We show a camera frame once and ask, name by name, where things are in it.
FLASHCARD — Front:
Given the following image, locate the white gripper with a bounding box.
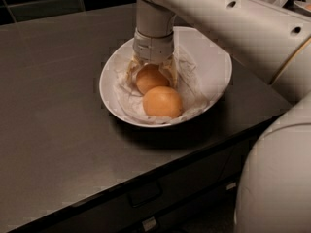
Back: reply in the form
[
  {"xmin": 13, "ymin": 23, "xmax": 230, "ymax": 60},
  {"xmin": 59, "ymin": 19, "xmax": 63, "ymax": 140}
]
[{"xmin": 126, "ymin": 30, "xmax": 178, "ymax": 88}]

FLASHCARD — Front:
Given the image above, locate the orange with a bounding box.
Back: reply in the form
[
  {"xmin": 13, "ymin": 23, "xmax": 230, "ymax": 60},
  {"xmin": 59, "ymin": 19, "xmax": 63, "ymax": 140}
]
[
  {"xmin": 143, "ymin": 86, "xmax": 183, "ymax": 118},
  {"xmin": 136, "ymin": 65, "xmax": 169, "ymax": 94}
]

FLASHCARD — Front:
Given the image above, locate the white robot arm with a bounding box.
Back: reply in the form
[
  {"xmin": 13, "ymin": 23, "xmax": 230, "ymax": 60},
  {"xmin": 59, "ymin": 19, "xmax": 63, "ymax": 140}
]
[{"xmin": 145, "ymin": 0, "xmax": 311, "ymax": 233}]

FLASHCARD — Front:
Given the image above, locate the white paper in large bowl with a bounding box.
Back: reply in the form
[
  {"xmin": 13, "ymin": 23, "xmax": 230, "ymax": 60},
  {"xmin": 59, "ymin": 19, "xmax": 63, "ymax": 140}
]
[{"xmin": 110, "ymin": 48, "xmax": 210, "ymax": 125}]

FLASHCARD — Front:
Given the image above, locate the large white bowl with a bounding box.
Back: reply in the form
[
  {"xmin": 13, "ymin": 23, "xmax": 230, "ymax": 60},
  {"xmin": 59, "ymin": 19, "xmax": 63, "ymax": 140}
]
[{"xmin": 99, "ymin": 26, "xmax": 232, "ymax": 128}]

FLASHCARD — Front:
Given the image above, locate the white bowl at right edge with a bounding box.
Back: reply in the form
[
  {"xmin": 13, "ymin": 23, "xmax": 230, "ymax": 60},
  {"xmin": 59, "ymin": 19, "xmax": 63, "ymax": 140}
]
[{"xmin": 294, "ymin": 0, "xmax": 311, "ymax": 17}]

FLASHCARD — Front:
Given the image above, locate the left dark drawer front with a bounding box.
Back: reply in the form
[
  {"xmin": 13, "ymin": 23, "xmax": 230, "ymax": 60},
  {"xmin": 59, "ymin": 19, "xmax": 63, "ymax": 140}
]
[{"xmin": 35, "ymin": 136, "xmax": 257, "ymax": 233}]

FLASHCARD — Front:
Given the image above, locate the dark drawer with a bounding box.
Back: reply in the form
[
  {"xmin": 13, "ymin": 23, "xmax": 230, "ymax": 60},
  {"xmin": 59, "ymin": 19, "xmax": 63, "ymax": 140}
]
[
  {"xmin": 35, "ymin": 136, "xmax": 257, "ymax": 233},
  {"xmin": 123, "ymin": 178, "xmax": 239, "ymax": 233}
]

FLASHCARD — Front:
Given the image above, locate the lower dark drawer front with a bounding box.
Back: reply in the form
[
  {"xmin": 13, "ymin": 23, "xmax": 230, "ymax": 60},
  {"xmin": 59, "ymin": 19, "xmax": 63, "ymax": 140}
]
[{"xmin": 123, "ymin": 178, "xmax": 239, "ymax": 233}]

